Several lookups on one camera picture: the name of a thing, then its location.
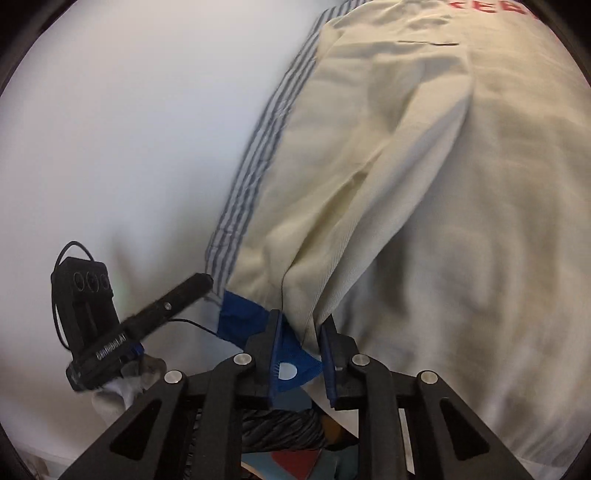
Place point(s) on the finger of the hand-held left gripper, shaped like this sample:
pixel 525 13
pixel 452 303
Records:
pixel 171 302

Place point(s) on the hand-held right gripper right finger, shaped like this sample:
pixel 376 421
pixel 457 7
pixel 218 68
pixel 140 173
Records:
pixel 328 360

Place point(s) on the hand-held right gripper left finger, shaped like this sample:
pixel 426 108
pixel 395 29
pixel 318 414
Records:
pixel 277 350

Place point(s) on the cream jacket with blue trim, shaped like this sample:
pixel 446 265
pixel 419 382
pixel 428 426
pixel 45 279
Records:
pixel 392 184

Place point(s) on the person's left hand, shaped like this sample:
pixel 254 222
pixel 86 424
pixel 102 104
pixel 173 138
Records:
pixel 134 381

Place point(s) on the dark striped cloth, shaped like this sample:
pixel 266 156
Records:
pixel 277 424

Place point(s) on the red and teal patterned cloth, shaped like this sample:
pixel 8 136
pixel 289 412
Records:
pixel 295 464

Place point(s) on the blue white striped bed blanket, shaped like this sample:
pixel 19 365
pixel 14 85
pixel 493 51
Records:
pixel 258 152

